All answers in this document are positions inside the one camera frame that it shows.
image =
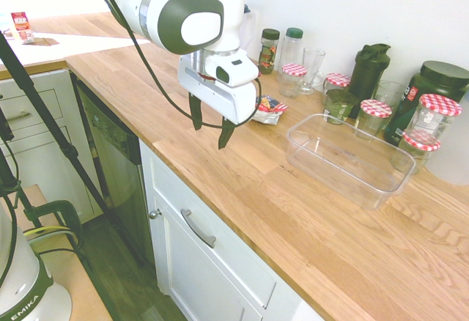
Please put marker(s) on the spice jar with dark lid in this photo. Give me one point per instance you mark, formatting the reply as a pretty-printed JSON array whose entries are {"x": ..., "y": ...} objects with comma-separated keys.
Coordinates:
[{"x": 269, "y": 51}]

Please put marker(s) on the tall clear drinking glass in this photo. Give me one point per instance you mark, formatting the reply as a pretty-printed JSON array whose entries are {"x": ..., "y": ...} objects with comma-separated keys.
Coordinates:
[{"x": 312, "y": 64}]

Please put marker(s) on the black camera stand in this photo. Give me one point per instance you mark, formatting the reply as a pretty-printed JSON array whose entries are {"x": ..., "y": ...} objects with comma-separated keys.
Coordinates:
[{"x": 36, "y": 97}]

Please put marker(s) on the dark green shaker bottle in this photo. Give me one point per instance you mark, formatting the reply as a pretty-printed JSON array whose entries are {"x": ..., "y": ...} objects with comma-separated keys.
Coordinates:
[{"x": 368, "y": 75}]

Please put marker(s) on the green tub with dark lid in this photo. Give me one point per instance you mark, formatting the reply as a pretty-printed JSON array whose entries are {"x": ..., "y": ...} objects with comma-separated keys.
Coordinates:
[{"x": 340, "y": 106}]

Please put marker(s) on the clear bottle with green cap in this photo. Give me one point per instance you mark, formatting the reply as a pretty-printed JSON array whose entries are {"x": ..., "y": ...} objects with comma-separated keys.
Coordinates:
[{"x": 291, "y": 50}]

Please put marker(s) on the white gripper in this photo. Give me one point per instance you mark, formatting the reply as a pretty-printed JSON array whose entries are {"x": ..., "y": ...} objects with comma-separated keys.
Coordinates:
[{"x": 205, "y": 92}]

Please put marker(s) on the red and white carton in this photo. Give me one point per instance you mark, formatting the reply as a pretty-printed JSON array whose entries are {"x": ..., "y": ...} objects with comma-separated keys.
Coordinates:
[{"x": 22, "y": 28}]

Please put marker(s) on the white drawer cabinet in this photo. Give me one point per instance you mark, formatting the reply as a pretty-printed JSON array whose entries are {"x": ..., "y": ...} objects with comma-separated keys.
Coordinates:
[{"x": 44, "y": 145}]

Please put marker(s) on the clear glass tumbler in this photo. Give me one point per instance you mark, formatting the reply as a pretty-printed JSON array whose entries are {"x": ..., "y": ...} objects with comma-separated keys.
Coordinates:
[{"x": 390, "y": 92}]

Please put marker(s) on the metal cabinet knob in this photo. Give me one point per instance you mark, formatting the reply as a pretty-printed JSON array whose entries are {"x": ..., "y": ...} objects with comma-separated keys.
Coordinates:
[{"x": 155, "y": 213}]

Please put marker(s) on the wooden robot mount board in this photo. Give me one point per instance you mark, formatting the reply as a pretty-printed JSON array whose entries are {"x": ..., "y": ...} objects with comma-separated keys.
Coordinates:
[{"x": 91, "y": 291}]

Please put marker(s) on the green clamp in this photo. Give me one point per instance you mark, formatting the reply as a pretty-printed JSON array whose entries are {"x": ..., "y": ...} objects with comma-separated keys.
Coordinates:
[{"x": 62, "y": 211}]

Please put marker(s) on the stainless steel dishwasher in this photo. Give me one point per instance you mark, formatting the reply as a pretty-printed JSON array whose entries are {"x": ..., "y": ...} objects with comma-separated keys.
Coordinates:
[{"x": 110, "y": 159}]

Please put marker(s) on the clear plastic rectangular container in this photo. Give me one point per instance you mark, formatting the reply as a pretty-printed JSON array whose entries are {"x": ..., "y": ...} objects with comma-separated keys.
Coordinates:
[{"x": 348, "y": 163}]

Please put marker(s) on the large dark green powder tub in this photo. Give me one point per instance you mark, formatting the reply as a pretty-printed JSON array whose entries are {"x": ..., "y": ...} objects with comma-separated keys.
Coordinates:
[{"x": 443, "y": 79}]

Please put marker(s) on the glass jar red checkered lid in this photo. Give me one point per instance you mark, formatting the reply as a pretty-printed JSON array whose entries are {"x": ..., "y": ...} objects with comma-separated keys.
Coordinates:
[
  {"x": 417, "y": 152},
  {"x": 336, "y": 81},
  {"x": 293, "y": 75},
  {"x": 438, "y": 112},
  {"x": 373, "y": 116}
]

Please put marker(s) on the red white blue chip bag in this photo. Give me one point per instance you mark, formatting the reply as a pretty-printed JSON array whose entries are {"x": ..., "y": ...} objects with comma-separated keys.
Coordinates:
[{"x": 269, "y": 110}]

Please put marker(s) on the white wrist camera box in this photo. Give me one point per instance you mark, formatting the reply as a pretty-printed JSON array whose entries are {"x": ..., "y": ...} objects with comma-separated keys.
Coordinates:
[{"x": 234, "y": 70}]

